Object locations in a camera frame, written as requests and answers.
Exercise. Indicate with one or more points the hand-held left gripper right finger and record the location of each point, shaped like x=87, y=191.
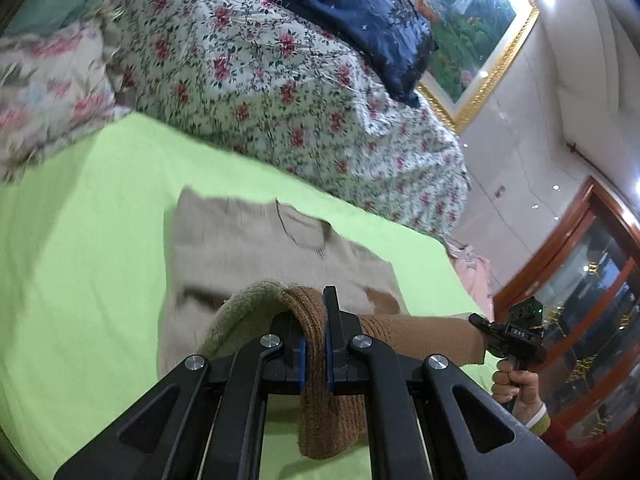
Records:
x=328, y=366

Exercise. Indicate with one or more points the person's right forearm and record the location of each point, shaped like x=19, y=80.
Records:
x=534, y=419

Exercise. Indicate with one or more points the white floral quilt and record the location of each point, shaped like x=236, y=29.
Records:
x=280, y=85

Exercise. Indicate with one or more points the pale floral pillow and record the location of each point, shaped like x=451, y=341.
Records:
x=45, y=90

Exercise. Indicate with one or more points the green bed sheet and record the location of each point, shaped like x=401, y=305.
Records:
x=90, y=260

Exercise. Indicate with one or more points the gold framed landscape painting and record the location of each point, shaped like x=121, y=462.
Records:
x=470, y=25

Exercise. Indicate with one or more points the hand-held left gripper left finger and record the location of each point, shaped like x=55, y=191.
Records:
x=301, y=366

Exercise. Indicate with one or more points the person's right hand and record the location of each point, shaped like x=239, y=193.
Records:
x=527, y=387

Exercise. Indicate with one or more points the navy blue starry blanket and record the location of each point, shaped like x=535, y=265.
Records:
x=360, y=15

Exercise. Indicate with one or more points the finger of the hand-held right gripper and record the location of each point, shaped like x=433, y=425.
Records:
x=481, y=324

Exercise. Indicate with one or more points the wooden glass door cabinet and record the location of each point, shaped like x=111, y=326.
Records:
x=590, y=290

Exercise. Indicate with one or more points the beige and brown knit sweater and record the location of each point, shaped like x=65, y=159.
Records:
x=240, y=255

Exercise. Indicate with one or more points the pink cloth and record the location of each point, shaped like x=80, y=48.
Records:
x=472, y=272

